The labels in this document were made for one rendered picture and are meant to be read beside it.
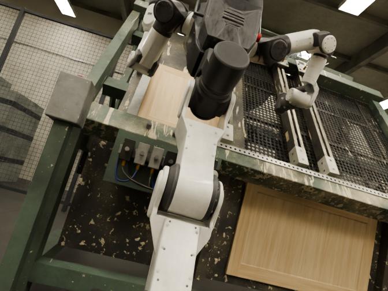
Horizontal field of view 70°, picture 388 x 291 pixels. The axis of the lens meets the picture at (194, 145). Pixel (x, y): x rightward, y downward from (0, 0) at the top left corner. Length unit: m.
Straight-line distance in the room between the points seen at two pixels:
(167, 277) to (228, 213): 0.93
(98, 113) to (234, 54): 0.73
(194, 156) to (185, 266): 0.31
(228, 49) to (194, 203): 0.45
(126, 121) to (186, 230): 0.69
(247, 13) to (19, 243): 1.15
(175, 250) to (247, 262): 0.96
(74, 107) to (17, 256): 0.56
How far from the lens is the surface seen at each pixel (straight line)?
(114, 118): 1.34
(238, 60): 0.85
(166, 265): 0.78
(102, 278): 1.38
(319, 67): 1.47
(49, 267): 1.40
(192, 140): 0.87
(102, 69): 1.62
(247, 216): 1.66
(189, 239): 0.81
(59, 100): 1.16
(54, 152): 1.16
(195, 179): 0.79
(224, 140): 1.42
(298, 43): 1.38
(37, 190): 1.17
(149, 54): 1.29
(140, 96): 1.51
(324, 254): 1.94
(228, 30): 1.05
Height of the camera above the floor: 0.61
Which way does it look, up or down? 10 degrees up
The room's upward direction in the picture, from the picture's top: 15 degrees clockwise
